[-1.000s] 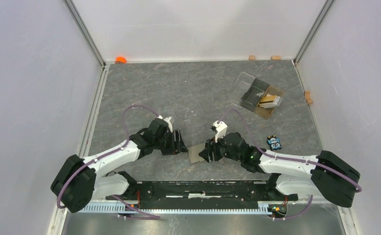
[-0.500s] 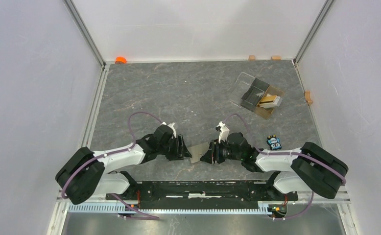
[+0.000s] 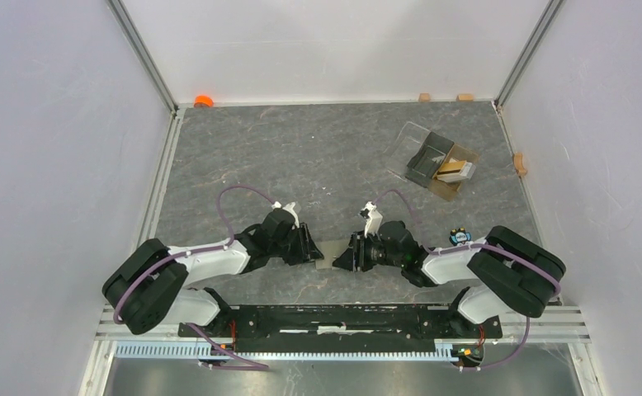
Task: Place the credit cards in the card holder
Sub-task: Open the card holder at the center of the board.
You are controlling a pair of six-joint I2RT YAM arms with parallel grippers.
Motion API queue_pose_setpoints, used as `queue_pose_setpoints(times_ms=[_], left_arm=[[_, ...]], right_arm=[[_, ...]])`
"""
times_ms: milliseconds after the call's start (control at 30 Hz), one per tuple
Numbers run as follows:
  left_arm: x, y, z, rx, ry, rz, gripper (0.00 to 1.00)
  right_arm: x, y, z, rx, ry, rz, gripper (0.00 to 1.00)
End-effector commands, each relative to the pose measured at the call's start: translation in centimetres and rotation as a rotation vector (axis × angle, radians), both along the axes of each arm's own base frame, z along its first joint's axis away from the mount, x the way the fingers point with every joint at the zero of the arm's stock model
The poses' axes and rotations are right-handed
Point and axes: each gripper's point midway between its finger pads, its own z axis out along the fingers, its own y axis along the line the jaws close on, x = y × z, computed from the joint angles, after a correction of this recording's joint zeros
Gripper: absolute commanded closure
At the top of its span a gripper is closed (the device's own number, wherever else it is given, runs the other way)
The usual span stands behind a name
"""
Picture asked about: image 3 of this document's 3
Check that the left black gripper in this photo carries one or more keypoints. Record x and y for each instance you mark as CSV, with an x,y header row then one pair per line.
x,y
307,251

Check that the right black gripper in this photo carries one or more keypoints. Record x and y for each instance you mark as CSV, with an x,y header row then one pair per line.
x,y
356,257

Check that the olive card holder wallet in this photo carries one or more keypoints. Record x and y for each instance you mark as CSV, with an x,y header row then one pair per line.
x,y
331,251

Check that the gold credit card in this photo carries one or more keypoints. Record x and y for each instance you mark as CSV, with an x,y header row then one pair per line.
x,y
448,167

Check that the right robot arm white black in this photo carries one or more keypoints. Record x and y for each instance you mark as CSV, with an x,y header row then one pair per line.
x,y
515,274

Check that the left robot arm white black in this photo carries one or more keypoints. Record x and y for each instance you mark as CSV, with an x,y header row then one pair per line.
x,y
155,284

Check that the silver credit card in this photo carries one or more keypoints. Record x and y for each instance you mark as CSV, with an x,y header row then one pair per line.
x,y
466,173

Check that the black blue owl sticker toy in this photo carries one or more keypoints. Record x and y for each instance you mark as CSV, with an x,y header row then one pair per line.
x,y
459,237

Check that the clear three-compartment plastic box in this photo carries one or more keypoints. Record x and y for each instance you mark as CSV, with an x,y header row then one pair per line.
x,y
417,153

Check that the orange round cap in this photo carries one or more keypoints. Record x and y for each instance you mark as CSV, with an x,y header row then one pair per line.
x,y
202,101

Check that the wooden block middle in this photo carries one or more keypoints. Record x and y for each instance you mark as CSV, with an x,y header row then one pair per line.
x,y
465,97

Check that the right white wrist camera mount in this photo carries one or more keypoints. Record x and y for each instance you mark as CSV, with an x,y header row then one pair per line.
x,y
373,219

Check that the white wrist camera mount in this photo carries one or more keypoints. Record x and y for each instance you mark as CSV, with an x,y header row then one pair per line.
x,y
290,208
373,219

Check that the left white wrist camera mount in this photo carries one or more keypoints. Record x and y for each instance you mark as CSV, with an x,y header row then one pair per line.
x,y
290,208

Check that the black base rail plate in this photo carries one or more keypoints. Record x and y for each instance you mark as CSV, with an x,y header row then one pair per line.
x,y
343,327

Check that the white slotted cable duct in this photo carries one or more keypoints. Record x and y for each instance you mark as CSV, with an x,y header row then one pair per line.
x,y
204,351

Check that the wooden block right wall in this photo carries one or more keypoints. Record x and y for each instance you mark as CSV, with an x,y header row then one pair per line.
x,y
518,160

